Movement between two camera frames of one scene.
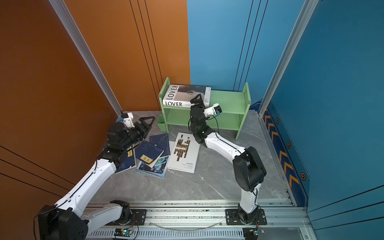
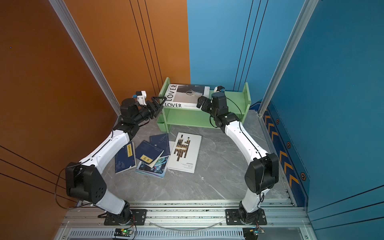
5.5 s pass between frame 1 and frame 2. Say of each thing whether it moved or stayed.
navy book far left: stayed
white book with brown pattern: stayed
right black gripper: moved
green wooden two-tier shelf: stayed
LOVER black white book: stayed
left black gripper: moved
